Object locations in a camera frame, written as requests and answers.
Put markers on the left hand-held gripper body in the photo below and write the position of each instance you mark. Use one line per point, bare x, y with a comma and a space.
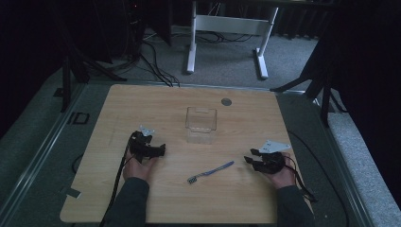
140, 146

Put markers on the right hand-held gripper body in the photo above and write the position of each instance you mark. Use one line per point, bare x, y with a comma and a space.
272, 160

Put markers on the blue toothbrush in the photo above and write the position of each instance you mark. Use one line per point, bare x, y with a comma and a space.
210, 172

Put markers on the clear plastic container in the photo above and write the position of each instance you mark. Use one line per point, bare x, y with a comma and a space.
201, 125

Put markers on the person's right hand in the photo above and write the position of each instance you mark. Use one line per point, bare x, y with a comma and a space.
285, 178

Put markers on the person's left hand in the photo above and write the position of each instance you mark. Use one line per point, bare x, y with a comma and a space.
137, 170

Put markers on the round grey table grommet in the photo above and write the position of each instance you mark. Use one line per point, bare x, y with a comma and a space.
226, 101

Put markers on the grey tape piece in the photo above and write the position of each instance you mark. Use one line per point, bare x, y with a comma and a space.
72, 192

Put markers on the black tripod stand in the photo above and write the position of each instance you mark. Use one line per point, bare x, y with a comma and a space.
66, 85
326, 94

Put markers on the black rectangular floor bracket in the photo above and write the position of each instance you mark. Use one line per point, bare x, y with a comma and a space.
79, 118

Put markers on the white desk frame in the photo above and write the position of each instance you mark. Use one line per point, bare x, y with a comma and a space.
231, 24

